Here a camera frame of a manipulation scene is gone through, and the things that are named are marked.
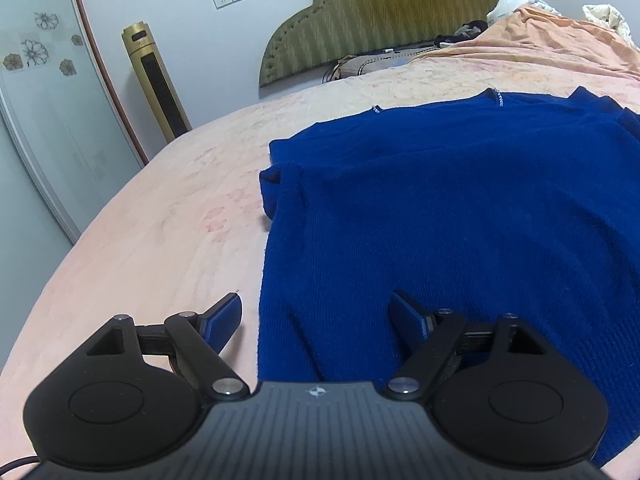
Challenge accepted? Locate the blue knit sweater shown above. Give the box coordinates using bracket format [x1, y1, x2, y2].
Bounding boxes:
[257, 88, 639, 464]

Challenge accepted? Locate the dark clothes pile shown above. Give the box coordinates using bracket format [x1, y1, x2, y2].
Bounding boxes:
[433, 21, 488, 48]

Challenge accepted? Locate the pink floral bed sheet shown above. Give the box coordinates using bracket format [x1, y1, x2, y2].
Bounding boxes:
[1, 47, 639, 462]

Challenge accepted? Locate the gold tower fan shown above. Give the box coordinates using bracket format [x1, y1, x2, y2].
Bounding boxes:
[122, 22, 192, 143]

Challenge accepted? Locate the striped beige pillow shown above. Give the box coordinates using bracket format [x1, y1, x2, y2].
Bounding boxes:
[322, 44, 437, 84]

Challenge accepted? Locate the white wardrobe door with flowers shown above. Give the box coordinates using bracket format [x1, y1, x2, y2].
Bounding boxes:
[1, 0, 142, 242]

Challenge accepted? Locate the orange peach blanket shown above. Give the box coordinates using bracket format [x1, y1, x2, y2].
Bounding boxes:
[409, 4, 640, 97]

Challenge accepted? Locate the olive green padded headboard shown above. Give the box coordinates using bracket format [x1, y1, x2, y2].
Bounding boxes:
[259, 0, 498, 88]

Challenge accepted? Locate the white crumpled cloth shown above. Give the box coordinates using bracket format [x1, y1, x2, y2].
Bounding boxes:
[486, 0, 560, 26]

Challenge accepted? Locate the cream crumpled cloth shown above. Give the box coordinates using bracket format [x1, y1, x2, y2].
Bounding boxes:
[582, 3, 639, 50]

